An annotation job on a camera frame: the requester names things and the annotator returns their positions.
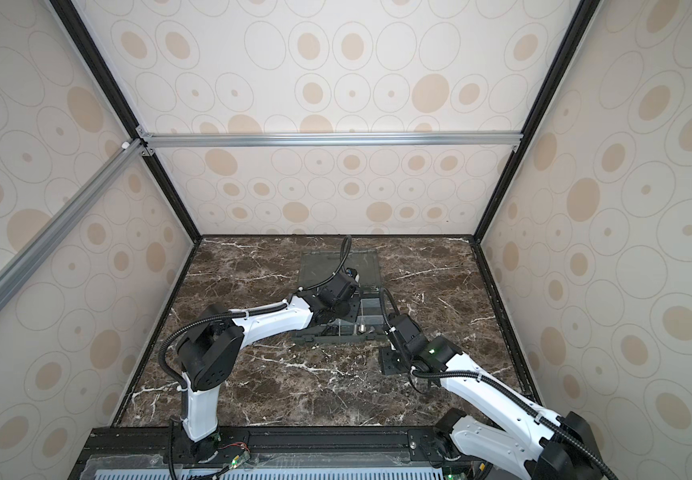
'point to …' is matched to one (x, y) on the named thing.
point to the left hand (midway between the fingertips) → (364, 301)
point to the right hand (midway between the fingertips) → (388, 358)
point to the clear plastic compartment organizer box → (370, 323)
